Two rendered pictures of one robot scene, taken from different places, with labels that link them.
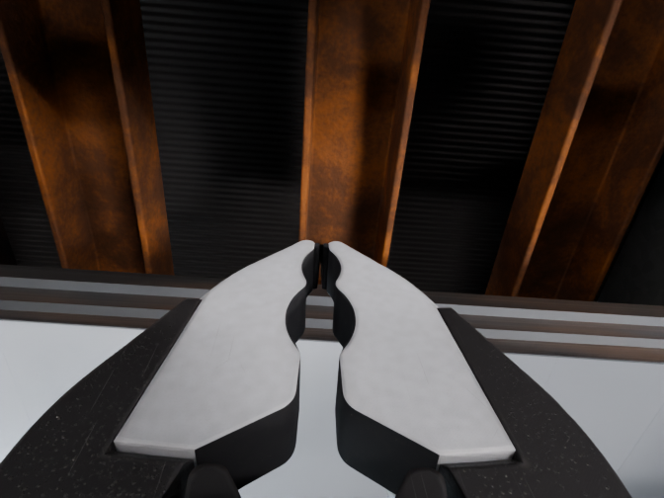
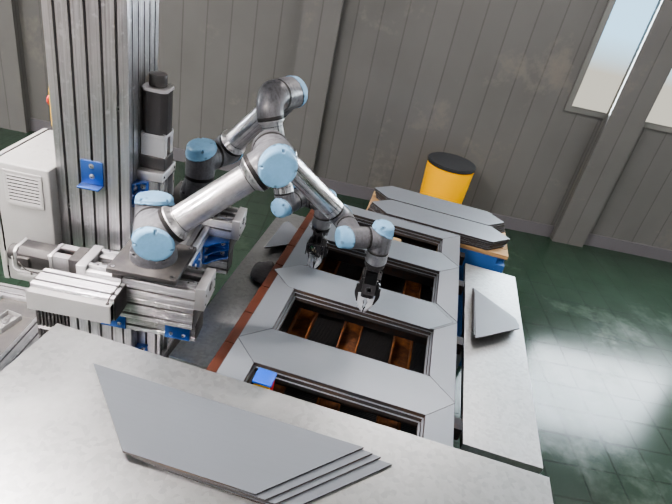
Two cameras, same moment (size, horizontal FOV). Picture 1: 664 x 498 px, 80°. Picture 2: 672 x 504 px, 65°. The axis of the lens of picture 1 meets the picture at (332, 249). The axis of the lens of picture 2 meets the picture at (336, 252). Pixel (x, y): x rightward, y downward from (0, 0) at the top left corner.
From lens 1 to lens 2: 1.81 m
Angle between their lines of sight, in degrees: 32
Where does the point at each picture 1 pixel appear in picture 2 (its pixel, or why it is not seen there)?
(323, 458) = not seen: hidden behind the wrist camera
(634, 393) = (315, 290)
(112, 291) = (392, 324)
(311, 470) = not seen: hidden behind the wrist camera
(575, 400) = (324, 292)
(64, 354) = (400, 316)
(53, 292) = (401, 326)
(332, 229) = (351, 340)
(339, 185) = (348, 347)
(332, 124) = not seen: hidden behind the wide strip
